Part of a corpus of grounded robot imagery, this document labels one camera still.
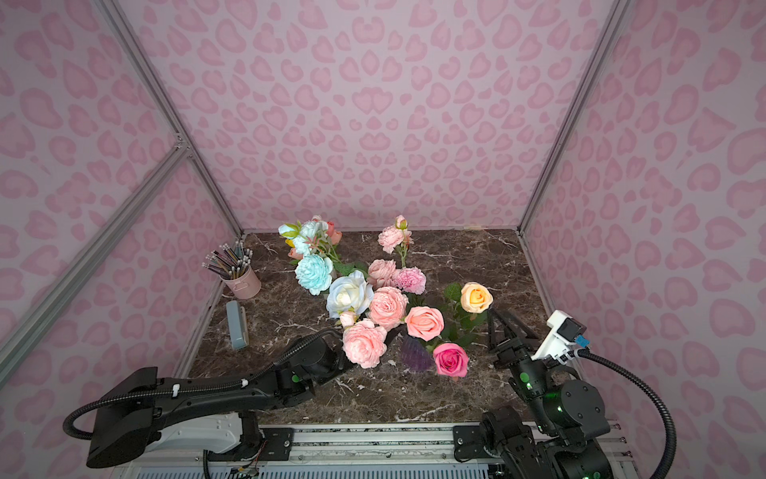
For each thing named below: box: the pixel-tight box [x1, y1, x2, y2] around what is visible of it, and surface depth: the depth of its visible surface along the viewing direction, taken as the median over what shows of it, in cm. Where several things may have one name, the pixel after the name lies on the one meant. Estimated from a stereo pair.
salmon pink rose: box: [404, 305, 445, 343], surface depth 48 cm
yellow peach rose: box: [460, 281, 494, 314], surface depth 50 cm
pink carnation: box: [391, 266, 427, 295], surface depth 63 cm
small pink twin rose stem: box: [367, 258, 396, 290], surface depth 62 cm
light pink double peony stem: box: [342, 286, 410, 369], surface depth 50 cm
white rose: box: [326, 269, 375, 319], surface depth 52 cm
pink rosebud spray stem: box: [378, 214, 414, 268], surface depth 65 cm
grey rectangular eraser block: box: [225, 300, 250, 351], surface depth 92 cm
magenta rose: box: [432, 343, 470, 378], surface depth 46 cm
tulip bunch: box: [277, 214, 343, 265], surface depth 54 cm
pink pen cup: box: [220, 265, 262, 300], surface depth 97 cm
